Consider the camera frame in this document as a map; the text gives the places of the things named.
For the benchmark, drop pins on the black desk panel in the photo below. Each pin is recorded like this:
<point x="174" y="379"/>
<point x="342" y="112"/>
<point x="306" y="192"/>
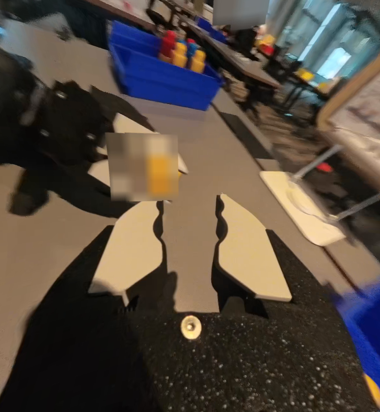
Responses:
<point x="248" y="135"/>

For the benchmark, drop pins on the instruction sheet board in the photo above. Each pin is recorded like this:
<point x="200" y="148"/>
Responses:
<point x="370" y="106"/>

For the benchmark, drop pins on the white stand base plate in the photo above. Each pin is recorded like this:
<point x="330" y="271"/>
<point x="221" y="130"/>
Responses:
<point x="293" y="199"/>

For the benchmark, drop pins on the background desk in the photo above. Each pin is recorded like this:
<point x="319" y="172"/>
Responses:
<point x="241" y="64"/>
<point x="125" y="13"/>

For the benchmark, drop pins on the cluster of block towers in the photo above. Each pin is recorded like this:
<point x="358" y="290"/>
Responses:
<point x="180" y="58"/>

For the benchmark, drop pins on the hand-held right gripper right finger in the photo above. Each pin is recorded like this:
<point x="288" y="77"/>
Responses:
<point x="251" y="254"/>

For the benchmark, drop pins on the blue plastic bin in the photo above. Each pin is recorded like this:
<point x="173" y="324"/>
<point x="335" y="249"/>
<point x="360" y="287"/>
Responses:
<point x="164" y="83"/>
<point x="211" y="29"/>

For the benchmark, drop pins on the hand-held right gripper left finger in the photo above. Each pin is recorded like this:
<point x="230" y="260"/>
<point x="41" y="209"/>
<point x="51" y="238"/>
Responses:
<point x="129" y="251"/>

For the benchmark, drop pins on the yellow plastic bin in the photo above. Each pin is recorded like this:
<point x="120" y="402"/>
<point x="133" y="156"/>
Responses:
<point x="305" y="74"/>
<point x="323" y="86"/>
<point x="267" y="41"/>

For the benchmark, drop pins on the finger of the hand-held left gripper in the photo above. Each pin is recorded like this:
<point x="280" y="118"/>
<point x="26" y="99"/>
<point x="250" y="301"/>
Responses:
<point x="132" y="124"/>
<point x="101" y="173"/>

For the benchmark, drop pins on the person's left forearm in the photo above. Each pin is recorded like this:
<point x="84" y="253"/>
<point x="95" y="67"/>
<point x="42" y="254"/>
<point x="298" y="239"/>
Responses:
<point x="3" y="112"/>

